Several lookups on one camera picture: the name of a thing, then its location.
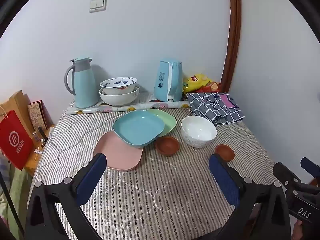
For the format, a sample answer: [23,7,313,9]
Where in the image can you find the white light switch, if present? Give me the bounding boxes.
[89,0,107,13]

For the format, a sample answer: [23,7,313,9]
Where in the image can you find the red paper bag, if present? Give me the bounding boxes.
[0,110,35,171]

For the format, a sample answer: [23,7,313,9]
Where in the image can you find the green square plate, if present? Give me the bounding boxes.
[146,108,177,138]

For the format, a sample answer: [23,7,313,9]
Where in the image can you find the wooden side table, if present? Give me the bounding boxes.
[24,124,56,177]

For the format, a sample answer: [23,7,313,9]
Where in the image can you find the large white bowl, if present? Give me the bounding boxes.
[99,85,140,107]

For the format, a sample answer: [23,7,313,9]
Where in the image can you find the yellow chip bag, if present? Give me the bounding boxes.
[182,73,213,94]

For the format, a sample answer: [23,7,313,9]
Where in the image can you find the small brown bowl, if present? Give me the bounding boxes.
[155,137,180,157]
[214,144,235,162]

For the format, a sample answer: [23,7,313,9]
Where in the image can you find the small dark bottle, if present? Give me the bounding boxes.
[37,127,48,142]

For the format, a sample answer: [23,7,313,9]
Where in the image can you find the person's right hand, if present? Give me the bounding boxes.
[291,221,310,240]

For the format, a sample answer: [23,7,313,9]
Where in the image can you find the striped quilt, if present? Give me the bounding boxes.
[27,91,285,240]

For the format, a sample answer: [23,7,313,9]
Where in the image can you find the brown wooden door frame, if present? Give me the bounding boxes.
[220,0,242,93]

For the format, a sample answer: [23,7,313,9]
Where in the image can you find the patterned book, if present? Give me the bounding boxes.
[27,100,48,132]

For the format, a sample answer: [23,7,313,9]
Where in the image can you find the light blue thermos jug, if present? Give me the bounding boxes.
[64,57,99,109]

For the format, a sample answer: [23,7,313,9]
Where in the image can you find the green cloth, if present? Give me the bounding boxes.
[0,165,33,240]

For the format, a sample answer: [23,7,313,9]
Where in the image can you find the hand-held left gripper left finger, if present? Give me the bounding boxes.
[25,152,108,240]

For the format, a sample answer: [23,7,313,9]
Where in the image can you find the blue fish print bowl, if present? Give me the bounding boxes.
[100,77,138,95]

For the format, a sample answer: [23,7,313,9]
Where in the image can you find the blue checked cloth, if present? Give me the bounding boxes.
[187,92,245,126]

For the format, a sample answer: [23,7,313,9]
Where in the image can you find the white patterned bowl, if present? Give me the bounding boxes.
[181,116,217,148]

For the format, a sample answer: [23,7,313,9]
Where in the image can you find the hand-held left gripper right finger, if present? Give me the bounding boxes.
[209,153,292,240]

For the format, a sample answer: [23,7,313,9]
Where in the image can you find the red snack bag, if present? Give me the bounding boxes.
[195,81,222,93]

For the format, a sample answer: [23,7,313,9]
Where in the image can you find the pink square plate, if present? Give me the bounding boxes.
[93,131,144,172]

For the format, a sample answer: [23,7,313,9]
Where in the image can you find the brown paper bag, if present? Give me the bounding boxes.
[0,90,34,140]

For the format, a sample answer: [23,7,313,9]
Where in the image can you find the light blue electric kettle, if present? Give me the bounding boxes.
[153,59,184,102]

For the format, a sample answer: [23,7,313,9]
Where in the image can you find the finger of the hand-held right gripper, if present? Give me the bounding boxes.
[272,162,302,188]
[300,157,320,179]

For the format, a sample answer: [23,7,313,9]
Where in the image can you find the blue square plate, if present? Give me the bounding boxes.
[112,110,165,148]

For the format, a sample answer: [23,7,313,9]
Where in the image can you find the rolled floral plastic sheet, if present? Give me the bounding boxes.
[65,99,192,115]

